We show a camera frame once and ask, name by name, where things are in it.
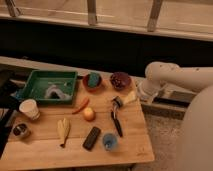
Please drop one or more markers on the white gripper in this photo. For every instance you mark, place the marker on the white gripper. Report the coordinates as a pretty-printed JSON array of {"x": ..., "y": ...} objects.
[{"x": 146, "y": 90}]

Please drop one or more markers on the yellow-red apple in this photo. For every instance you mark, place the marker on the yellow-red apple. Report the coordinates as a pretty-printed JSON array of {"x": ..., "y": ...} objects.
[{"x": 89, "y": 114}]

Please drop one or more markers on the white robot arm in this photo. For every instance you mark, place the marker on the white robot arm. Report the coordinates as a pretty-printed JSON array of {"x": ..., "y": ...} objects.
[{"x": 195, "y": 144}]

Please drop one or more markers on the dark red bowl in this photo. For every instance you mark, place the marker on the dark red bowl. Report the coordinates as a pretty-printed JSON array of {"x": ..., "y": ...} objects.
[{"x": 120, "y": 80}]

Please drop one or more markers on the brown bowl with sponge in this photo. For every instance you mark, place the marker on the brown bowl with sponge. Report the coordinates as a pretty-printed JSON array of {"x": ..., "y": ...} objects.
[{"x": 92, "y": 82}]

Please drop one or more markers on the orange carrot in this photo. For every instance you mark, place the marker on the orange carrot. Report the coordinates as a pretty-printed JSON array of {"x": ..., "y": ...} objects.
[{"x": 82, "y": 105}]

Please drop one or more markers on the blue plastic cup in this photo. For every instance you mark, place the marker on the blue plastic cup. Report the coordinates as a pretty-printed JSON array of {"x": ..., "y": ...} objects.
[{"x": 109, "y": 141}]

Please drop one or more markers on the black remote control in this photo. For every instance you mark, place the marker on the black remote control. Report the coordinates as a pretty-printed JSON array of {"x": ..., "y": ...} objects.
[{"x": 91, "y": 138}]

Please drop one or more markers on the clear plastic bag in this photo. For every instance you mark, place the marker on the clear plastic bag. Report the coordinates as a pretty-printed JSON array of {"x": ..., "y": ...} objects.
[{"x": 53, "y": 92}]

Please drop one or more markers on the green plastic tray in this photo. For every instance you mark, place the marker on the green plastic tray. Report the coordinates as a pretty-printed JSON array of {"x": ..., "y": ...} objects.
[{"x": 40, "y": 80}]

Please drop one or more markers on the white paper cup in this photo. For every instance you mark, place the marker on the white paper cup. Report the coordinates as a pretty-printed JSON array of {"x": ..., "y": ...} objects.
[{"x": 30, "y": 109}]

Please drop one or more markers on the small metal tin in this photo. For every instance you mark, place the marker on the small metal tin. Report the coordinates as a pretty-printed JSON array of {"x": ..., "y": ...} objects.
[{"x": 21, "y": 131}]

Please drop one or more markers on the black stand at left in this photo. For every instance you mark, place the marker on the black stand at left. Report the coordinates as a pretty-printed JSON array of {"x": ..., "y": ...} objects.
[{"x": 8, "y": 104}]

